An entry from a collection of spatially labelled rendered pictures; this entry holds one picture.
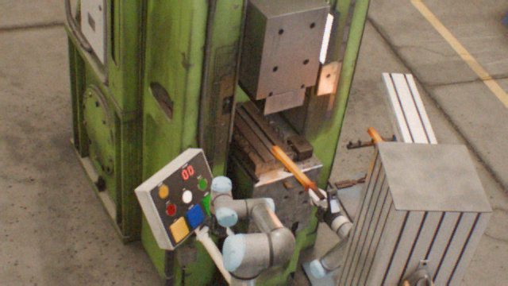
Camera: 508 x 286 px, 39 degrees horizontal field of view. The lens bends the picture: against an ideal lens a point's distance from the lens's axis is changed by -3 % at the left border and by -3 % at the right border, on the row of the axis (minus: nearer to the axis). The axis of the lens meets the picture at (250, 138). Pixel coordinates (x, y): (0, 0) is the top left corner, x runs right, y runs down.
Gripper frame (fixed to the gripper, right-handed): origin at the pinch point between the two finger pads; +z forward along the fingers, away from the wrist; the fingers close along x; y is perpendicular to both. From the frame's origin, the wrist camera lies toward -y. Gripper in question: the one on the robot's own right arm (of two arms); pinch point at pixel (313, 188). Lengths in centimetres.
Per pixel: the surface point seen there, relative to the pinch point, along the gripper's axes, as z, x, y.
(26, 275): 91, -111, 99
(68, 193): 142, -70, 98
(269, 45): 25, -14, -61
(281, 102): 26.2, -4.1, -29.5
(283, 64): 25, -6, -50
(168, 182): 13, -63, -16
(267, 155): 30.5, -5.1, 2.8
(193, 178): 16, -50, -11
